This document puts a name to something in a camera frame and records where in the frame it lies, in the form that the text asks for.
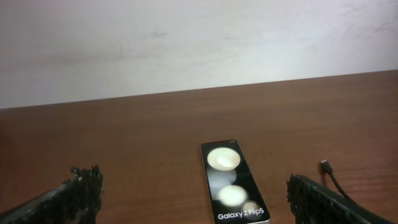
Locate black USB charging cable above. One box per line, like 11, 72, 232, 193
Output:
320, 159, 354, 200

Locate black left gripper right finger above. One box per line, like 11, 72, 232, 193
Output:
287, 174, 392, 224

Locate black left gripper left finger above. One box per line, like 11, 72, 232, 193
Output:
1, 165, 104, 224

